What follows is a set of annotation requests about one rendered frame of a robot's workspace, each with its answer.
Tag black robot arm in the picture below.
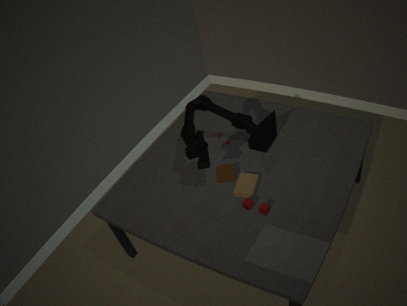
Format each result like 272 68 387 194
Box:
180 95 260 160

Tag red cube block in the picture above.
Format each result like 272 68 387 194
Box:
259 203 270 215
242 198 254 211

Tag tan board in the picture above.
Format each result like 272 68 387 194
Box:
234 173 259 199

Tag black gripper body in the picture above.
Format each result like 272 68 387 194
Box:
197 142 210 170

